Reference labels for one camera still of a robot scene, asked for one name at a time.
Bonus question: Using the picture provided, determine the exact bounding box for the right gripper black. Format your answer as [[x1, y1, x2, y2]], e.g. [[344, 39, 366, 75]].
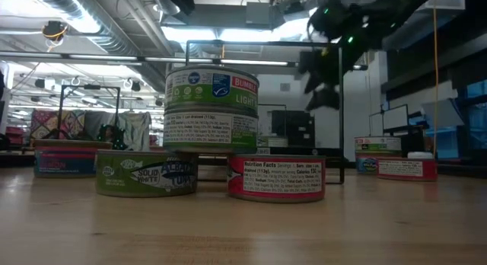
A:
[[298, 43, 367, 113]]

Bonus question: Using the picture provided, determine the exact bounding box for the silver spiral air duct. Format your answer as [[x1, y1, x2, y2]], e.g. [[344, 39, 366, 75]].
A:
[[30, 0, 144, 57]]

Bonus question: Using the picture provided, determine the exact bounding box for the gray ceiling box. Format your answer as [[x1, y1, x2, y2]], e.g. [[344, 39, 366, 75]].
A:
[[245, 1, 275, 30]]

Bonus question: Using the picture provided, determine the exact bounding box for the yellow hanging cable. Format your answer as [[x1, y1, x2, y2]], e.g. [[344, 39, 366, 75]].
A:
[[431, 5, 440, 164]]

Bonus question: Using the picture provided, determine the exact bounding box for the black rack frame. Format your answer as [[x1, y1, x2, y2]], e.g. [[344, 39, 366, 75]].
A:
[[56, 83, 122, 141]]

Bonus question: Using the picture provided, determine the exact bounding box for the red tuna can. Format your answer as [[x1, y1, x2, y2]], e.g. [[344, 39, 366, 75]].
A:
[[376, 156, 439, 183], [227, 154, 327, 204]]

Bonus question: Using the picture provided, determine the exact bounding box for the gray hanging cloth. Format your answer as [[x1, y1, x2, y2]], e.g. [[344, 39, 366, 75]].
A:
[[82, 110, 119, 141]]

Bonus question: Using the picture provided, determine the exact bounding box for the blue pink salmon can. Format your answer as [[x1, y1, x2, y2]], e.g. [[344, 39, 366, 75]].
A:
[[33, 139, 114, 179]]

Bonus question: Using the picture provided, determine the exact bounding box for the black desk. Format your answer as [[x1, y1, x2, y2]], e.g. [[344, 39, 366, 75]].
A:
[[384, 123, 433, 159]]

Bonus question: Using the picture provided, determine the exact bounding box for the pale draped cloth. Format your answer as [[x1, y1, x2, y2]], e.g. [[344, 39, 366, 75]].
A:
[[116, 110, 153, 152]]

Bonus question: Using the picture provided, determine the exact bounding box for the colourful patchwork quilt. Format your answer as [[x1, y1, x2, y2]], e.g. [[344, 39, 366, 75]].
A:
[[29, 108, 85, 141]]

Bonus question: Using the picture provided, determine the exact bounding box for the long linear ceiling light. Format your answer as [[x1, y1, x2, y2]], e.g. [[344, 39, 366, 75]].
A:
[[0, 49, 369, 72]]

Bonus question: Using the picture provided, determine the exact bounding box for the blue Wild Planet can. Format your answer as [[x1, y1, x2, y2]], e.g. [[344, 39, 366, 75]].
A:
[[355, 152, 403, 175]]

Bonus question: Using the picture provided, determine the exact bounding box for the green albacore tuna can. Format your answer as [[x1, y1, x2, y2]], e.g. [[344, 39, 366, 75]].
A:
[[94, 148, 199, 199], [257, 136, 289, 148]]

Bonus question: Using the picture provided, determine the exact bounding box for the black device with green lights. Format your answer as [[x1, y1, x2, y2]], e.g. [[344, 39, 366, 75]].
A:
[[94, 123, 127, 152]]

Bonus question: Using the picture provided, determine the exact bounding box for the red storage bin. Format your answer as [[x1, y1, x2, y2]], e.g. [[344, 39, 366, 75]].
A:
[[4, 126, 30, 146]]

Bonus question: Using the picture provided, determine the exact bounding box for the wooden shelf with black frame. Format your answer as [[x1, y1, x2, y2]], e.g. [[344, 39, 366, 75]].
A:
[[185, 39, 345, 185]]

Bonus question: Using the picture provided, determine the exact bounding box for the black storage cabinet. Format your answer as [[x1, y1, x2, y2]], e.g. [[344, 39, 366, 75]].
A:
[[270, 110, 316, 148]]

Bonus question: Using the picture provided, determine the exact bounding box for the white column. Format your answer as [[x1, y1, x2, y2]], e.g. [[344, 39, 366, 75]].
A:
[[0, 61, 13, 133]]

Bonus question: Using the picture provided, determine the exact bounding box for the white panel on stand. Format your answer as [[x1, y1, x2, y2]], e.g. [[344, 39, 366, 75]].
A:
[[368, 103, 410, 138]]

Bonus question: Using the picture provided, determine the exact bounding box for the gray slanted panel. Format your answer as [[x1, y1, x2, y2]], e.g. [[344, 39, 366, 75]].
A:
[[419, 98, 466, 129]]

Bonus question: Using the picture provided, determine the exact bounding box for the black dome ceiling device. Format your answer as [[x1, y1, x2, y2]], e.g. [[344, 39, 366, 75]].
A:
[[40, 19, 70, 42]]

